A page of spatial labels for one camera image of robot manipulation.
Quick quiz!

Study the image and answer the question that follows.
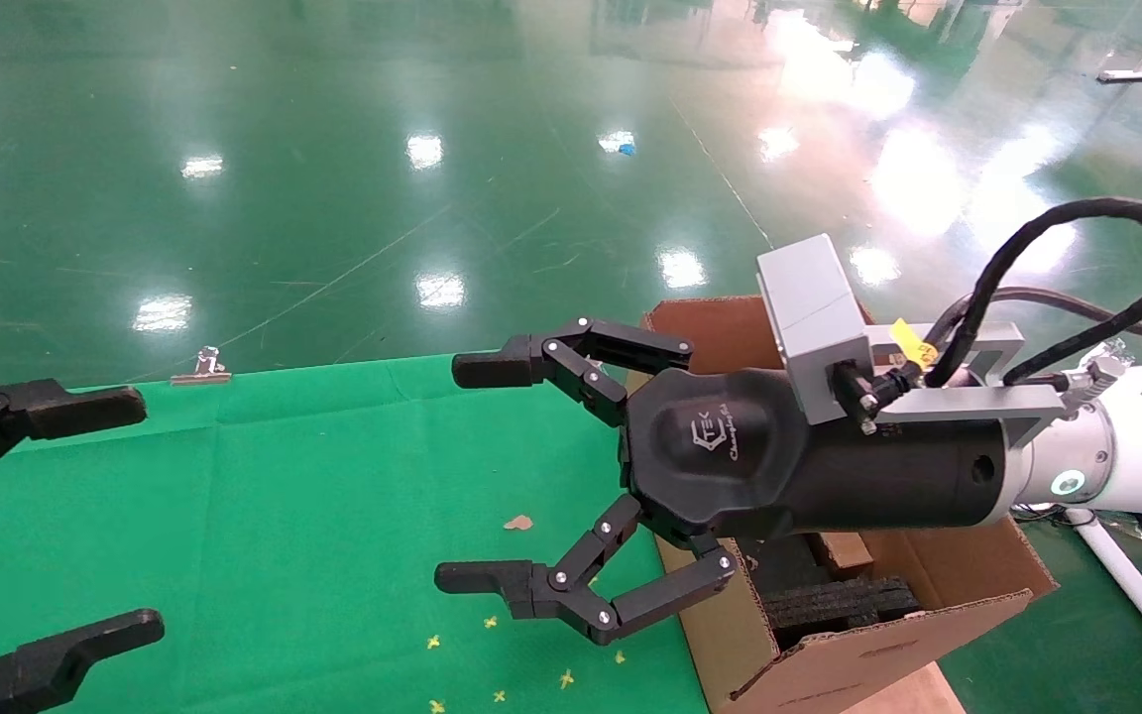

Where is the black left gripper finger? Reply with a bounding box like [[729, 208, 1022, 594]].
[[0, 610, 167, 714], [0, 374, 149, 509]]

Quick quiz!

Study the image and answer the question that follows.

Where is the silver camera mount bracket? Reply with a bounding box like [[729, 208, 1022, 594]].
[[863, 320, 1127, 449]]

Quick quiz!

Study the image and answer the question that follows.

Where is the green table cloth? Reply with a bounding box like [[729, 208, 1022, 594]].
[[0, 353, 711, 714]]

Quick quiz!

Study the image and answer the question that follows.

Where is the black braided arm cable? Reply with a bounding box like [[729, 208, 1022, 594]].
[[923, 198, 1142, 390]]

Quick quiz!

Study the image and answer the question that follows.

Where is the long black foam insert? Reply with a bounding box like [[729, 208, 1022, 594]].
[[761, 576, 921, 652]]

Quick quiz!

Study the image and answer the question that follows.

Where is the small brown cardboard box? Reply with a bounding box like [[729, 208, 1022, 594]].
[[809, 532, 875, 582]]

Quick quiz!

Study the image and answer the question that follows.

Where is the large brown cardboard carton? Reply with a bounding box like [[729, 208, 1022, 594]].
[[630, 295, 1060, 714]]

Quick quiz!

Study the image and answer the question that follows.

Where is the yellow cable tag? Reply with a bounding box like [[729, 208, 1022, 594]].
[[890, 318, 939, 371]]

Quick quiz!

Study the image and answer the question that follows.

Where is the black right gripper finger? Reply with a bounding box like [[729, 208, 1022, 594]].
[[434, 493, 737, 647], [452, 317, 694, 428]]

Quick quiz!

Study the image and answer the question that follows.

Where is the white frame pole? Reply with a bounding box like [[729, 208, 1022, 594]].
[[1072, 511, 1142, 695]]

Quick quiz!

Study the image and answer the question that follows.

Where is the silver binder clip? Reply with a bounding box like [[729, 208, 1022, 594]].
[[170, 346, 233, 386]]

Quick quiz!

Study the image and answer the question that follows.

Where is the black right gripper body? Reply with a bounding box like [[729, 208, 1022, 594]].
[[621, 369, 1014, 542]]

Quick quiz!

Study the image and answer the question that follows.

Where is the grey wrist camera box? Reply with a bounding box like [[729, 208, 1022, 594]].
[[755, 234, 875, 426]]

